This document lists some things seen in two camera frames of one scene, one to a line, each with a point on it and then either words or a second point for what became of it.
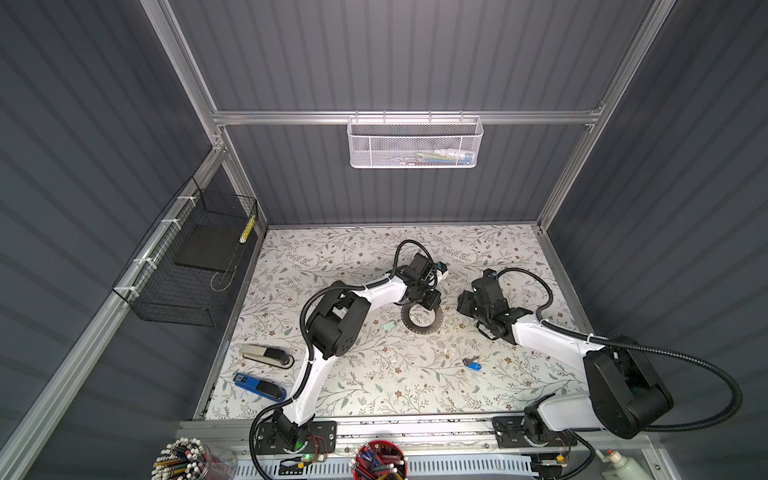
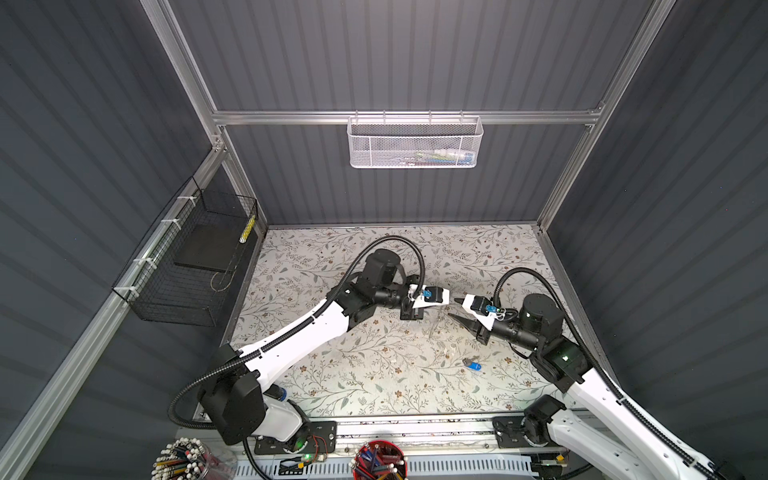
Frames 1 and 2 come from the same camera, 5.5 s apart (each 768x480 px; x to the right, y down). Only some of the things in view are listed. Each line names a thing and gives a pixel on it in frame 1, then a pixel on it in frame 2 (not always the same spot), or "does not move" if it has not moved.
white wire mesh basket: (410, 142) does not move
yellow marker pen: (246, 230) does not move
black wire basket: (181, 271) does not move
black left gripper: (433, 300) -> (410, 314)
